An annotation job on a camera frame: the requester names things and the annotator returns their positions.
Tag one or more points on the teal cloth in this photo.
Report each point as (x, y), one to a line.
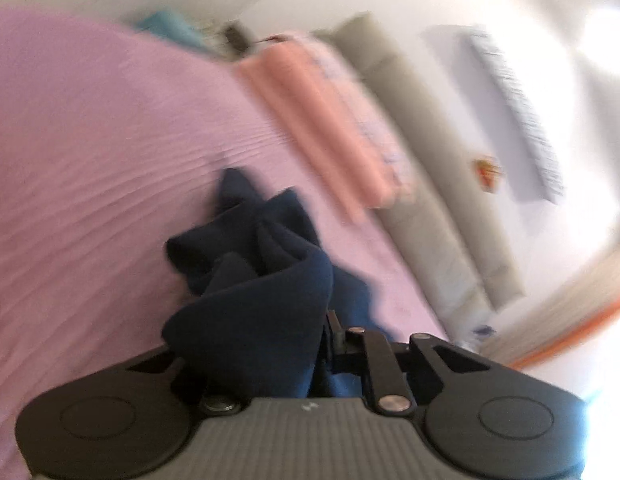
(165, 27)

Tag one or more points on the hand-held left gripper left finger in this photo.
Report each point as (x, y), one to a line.
(162, 363)

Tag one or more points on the pink pillow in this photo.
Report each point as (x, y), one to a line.
(320, 120)

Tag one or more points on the orange wall sticker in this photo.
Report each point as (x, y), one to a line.
(487, 174)

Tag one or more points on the beige padded headboard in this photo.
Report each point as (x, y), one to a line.
(439, 220)

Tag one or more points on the pink bedspread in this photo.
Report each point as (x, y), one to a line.
(100, 160)

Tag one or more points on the navy hoodie with white stripes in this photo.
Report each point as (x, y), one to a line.
(260, 300)

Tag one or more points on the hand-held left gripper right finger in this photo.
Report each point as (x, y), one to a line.
(377, 360)

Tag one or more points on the white fringed wall hanging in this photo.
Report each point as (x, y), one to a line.
(519, 115)

